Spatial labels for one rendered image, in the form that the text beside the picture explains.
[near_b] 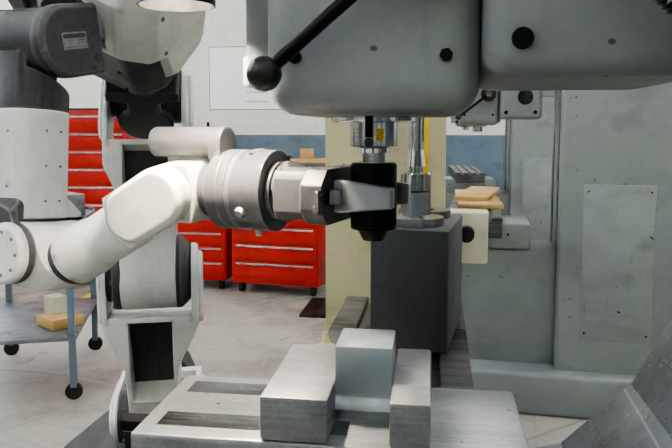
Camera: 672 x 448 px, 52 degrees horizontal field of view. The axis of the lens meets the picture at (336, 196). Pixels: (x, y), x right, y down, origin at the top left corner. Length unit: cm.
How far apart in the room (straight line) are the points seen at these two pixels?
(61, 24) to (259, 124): 908
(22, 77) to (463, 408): 67
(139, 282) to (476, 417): 83
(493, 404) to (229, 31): 965
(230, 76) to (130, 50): 908
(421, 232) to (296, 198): 39
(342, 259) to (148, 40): 155
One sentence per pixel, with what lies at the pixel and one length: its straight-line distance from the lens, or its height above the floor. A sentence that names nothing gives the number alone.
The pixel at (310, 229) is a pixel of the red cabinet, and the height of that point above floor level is 53.
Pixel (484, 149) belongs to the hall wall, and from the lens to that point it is 972.
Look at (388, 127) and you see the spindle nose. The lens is 69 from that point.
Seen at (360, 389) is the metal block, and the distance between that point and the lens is 66.
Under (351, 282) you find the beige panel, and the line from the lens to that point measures 250.
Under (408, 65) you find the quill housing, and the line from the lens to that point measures 61.
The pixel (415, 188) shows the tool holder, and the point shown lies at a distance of 108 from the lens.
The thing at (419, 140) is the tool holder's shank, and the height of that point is 128.
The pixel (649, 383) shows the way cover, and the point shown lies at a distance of 90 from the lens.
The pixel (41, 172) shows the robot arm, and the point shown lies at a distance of 98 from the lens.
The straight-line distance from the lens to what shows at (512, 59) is 59.
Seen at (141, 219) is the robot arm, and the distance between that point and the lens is 79.
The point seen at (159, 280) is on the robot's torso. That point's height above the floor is 101.
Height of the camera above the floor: 130
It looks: 6 degrees down
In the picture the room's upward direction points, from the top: straight up
